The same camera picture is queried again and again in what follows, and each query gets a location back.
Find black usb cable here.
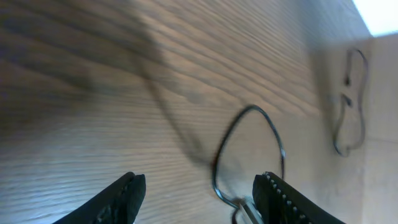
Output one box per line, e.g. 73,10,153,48
211,104,286,224
331,48,369,158

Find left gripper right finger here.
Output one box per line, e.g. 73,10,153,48
252,172,344,224

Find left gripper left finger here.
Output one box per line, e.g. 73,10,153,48
55,172,146,224

